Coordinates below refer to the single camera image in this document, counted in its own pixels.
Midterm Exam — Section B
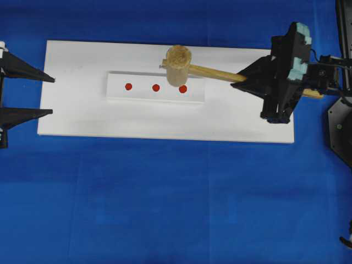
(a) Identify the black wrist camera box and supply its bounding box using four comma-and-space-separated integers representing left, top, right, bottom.
286, 22, 312, 81

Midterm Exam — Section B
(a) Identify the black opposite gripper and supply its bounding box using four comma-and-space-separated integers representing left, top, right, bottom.
231, 35, 303, 123

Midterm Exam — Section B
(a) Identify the white raised target strip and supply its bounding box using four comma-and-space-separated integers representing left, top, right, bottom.
106, 71, 205, 103

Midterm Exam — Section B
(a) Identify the black cable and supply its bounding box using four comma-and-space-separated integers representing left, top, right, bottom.
338, 219, 352, 250

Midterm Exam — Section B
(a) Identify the wooden mallet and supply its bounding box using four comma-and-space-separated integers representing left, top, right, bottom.
161, 45, 323, 99

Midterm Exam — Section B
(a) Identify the red dot mark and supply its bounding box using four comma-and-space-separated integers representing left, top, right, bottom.
152, 84, 160, 92
125, 83, 132, 91
179, 85, 188, 94

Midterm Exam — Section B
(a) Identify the blue table cloth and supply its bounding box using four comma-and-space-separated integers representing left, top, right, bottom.
1, 1, 351, 263

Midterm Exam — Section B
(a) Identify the red dot mark middle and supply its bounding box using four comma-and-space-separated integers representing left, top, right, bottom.
152, 84, 160, 92

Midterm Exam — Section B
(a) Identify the white foam board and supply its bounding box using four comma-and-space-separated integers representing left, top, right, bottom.
37, 40, 294, 144

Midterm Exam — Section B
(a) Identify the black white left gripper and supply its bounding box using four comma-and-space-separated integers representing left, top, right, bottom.
1, 41, 55, 149

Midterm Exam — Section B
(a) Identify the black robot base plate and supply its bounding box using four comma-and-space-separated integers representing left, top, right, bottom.
327, 98, 351, 168

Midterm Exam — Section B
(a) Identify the black aluminium frame rail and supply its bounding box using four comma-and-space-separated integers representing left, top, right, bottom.
335, 0, 352, 59

